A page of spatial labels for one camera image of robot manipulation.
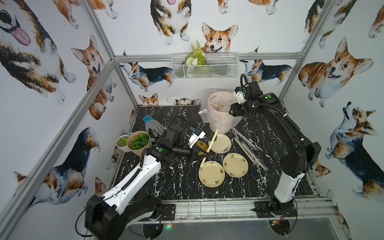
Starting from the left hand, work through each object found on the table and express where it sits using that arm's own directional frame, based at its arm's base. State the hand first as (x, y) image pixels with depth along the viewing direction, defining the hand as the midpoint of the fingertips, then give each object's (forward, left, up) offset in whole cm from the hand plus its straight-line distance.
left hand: (209, 153), depth 69 cm
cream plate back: (+18, -11, -24) cm, 31 cm away
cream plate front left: (-1, -2, -23) cm, 24 cm away
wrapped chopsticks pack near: (+11, -29, -24) cm, 39 cm away
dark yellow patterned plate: (+4, +3, +2) cm, 5 cm away
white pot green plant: (+15, +51, -14) cm, 55 cm away
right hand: (+24, -13, +4) cm, 28 cm away
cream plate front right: (+4, -17, -25) cm, 31 cm away
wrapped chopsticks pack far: (+22, -26, -23) cm, 41 cm away
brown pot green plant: (+15, +40, -13) cm, 44 cm away
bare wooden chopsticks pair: (-1, +2, -1) cm, 2 cm away
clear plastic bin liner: (+28, +1, -5) cm, 29 cm away
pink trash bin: (+38, -9, -6) cm, 40 cm away
